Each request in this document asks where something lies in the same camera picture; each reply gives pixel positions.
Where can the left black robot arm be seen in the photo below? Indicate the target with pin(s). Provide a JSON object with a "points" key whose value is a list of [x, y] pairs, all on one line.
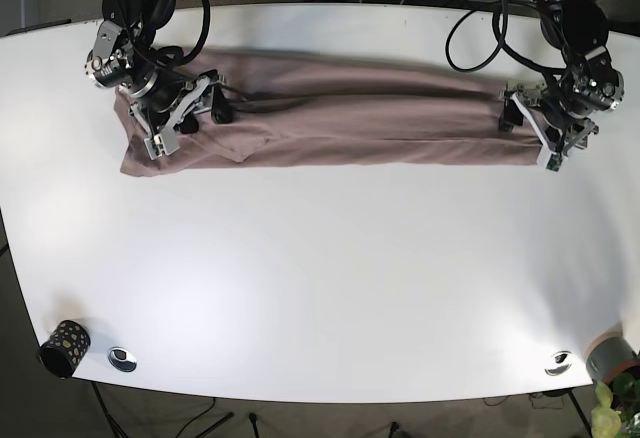
{"points": [[586, 84]]}

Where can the grey flower pot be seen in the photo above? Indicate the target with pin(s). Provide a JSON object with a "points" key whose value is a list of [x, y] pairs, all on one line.
{"points": [[610, 355]]}

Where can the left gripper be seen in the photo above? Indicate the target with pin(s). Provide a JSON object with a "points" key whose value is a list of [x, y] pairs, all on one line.
{"points": [[558, 132]]}

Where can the black gold-dotted cup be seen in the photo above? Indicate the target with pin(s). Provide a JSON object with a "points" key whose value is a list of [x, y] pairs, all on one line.
{"points": [[65, 348]]}

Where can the green potted plant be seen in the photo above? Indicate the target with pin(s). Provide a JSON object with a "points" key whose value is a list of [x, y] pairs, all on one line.
{"points": [[616, 413]]}

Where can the left silver table grommet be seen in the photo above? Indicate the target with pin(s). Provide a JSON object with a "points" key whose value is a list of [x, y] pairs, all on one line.
{"points": [[122, 360]]}

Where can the silver table grommet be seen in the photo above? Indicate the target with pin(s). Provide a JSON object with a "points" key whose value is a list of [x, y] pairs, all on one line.
{"points": [[122, 360], [559, 363]]}

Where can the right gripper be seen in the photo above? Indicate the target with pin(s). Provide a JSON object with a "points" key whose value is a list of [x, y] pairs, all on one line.
{"points": [[166, 108]]}

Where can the dusty pink garment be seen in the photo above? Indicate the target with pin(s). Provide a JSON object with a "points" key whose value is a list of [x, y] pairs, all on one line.
{"points": [[307, 110]]}

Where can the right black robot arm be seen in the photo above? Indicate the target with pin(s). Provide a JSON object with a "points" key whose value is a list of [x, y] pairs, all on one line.
{"points": [[123, 52]]}

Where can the right silver table grommet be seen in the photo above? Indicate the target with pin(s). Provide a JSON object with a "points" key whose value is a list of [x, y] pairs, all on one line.
{"points": [[559, 363]]}

